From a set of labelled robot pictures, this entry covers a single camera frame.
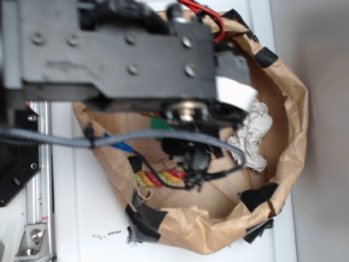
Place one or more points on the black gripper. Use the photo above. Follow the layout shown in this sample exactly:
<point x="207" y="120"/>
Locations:
<point x="232" y="106"/>

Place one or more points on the green rectangular block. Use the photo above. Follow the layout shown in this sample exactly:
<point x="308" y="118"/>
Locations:
<point x="157" y="123"/>

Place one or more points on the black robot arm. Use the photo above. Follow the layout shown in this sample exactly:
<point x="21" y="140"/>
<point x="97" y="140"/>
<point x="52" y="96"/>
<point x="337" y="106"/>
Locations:
<point x="121" y="56"/>

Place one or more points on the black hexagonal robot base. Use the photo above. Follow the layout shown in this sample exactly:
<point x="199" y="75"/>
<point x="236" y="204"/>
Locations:
<point x="19" y="164"/>

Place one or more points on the crumpled white paper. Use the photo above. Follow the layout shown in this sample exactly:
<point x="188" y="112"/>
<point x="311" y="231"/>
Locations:
<point x="255" y="126"/>

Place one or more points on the brown paper bag bin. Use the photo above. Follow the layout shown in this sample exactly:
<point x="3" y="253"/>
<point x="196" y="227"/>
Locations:
<point x="241" y="204"/>

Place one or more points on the multicolour twisted rope toy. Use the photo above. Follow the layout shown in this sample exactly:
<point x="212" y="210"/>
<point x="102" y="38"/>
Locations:
<point x="171" y="178"/>

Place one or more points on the aluminium extrusion rail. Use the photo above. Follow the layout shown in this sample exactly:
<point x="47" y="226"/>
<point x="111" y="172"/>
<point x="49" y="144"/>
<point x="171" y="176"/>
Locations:
<point x="40" y="203"/>

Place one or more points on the metal corner bracket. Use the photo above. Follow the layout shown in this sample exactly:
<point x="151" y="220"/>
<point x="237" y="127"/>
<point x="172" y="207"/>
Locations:
<point x="34" y="245"/>

